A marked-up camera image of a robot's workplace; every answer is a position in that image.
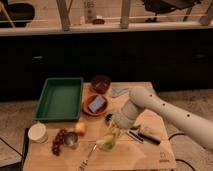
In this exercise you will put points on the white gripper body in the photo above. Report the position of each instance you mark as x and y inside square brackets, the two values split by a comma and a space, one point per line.
[127, 115]

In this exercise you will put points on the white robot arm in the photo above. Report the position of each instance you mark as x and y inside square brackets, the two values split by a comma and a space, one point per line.
[140, 98]

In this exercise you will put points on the green plastic cup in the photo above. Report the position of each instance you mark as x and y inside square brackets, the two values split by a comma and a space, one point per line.
[107, 149]

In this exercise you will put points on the small metal cup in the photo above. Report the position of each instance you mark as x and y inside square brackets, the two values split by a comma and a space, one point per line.
[71, 140]

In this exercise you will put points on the white paper cup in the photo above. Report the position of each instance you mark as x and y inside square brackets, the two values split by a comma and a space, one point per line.
[38, 133]

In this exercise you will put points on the green pepper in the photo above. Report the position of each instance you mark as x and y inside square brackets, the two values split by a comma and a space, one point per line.
[135, 127]

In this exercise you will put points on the grey folded cloth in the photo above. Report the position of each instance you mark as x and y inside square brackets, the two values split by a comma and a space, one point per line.
[118, 91]

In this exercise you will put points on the blue sponge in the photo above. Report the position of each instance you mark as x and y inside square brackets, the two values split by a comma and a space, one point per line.
[96, 105]

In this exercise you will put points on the orange bowl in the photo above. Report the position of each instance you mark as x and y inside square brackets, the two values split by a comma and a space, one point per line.
[88, 100]

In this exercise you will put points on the dark red bowl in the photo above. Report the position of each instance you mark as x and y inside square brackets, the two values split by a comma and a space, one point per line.
[100, 83]

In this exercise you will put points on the yellow apple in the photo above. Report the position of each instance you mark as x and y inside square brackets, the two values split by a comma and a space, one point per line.
[80, 128]

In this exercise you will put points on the metal fork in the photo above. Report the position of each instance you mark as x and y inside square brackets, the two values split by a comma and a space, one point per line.
[85, 162]

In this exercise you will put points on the green plastic tray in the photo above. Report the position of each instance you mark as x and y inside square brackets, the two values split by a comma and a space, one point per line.
[60, 100]

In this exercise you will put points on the red grapes bunch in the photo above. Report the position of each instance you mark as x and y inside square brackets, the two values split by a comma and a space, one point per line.
[58, 141]

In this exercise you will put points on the red small object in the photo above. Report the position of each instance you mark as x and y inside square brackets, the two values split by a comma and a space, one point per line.
[98, 21]

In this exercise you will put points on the black office chair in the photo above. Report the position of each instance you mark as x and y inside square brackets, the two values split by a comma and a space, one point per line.
[168, 6]

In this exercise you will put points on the black chair left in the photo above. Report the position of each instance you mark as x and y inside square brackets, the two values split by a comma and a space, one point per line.
[20, 13]

